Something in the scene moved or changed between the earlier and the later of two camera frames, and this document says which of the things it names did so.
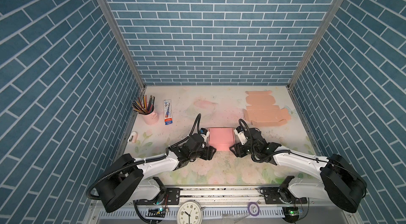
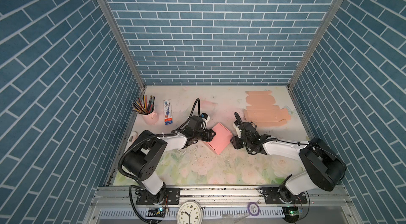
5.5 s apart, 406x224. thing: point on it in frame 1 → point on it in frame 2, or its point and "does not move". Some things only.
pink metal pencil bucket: [151, 119] does not move
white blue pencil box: [168, 112] does not move
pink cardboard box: [221, 138] does not move
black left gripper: [209, 153] → [208, 134]
